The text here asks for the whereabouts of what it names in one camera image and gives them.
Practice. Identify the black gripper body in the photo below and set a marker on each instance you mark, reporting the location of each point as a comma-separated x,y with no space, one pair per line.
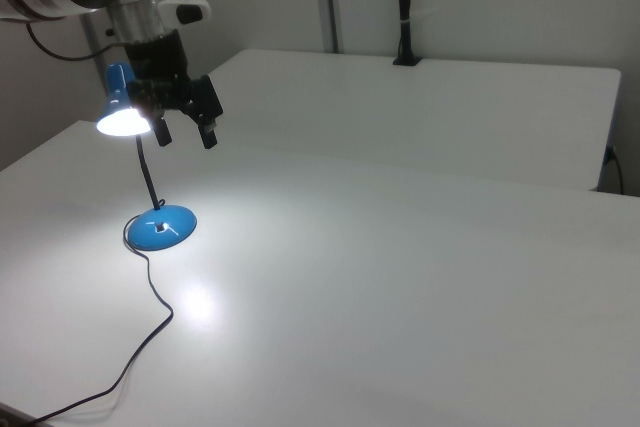
160,72

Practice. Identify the blue desk lamp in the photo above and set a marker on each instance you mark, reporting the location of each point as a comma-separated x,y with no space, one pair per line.
145,236

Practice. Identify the black camera pole with clamp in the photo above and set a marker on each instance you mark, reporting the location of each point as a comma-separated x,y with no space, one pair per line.
404,42

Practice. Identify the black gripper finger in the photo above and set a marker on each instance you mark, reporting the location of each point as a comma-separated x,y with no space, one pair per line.
208,136
162,134

